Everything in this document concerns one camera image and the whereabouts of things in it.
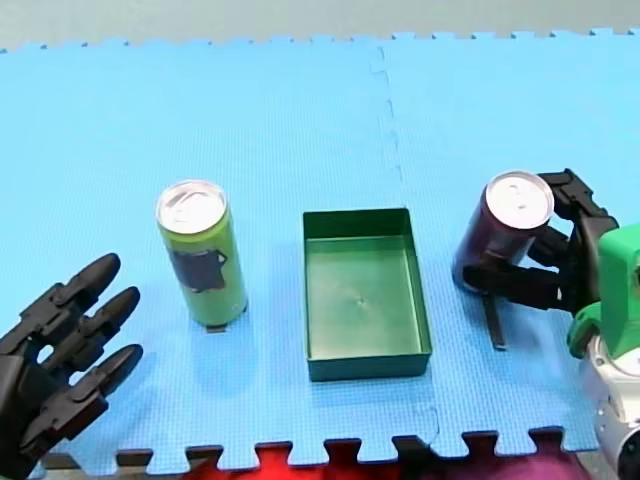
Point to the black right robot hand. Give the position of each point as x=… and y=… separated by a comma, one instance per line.
x=575, y=245

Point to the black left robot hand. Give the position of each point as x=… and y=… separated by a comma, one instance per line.
x=55, y=345

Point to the dark purple drink can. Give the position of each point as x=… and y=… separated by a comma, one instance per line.
x=502, y=230

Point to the green drink can dark band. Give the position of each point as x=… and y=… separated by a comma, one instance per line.
x=202, y=255

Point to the shallow green tray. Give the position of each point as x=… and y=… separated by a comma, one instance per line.
x=365, y=295

